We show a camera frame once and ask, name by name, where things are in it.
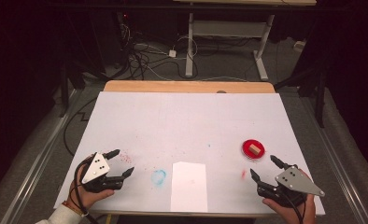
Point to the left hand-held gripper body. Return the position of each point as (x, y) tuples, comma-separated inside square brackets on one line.
[(95, 168)]

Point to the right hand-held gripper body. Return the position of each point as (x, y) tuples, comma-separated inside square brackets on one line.
[(294, 183)]

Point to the round red ink pad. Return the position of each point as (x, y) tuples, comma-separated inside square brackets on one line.
[(247, 152)]

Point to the white paper sheet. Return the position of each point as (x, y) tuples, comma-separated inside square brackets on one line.
[(189, 186)]

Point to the person's left hand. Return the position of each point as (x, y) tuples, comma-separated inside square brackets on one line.
[(79, 194)]

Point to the person's right hand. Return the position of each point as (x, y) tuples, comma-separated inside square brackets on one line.
[(292, 214)]

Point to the large white board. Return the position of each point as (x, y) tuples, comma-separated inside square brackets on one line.
[(185, 124)]

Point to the black stand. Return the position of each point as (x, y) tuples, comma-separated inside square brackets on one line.
[(63, 90), (319, 93)]

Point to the wooden table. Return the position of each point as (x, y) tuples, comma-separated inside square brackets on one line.
[(188, 86)]

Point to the black equipment cabinet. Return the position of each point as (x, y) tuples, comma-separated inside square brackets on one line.
[(107, 37)]

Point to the small white power adapter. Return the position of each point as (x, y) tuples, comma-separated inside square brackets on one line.
[(172, 53)]

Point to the metal floor rail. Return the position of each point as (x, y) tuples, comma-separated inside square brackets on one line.
[(39, 161), (337, 161)]

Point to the white metal table frame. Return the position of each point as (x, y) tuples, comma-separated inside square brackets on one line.
[(229, 28)]

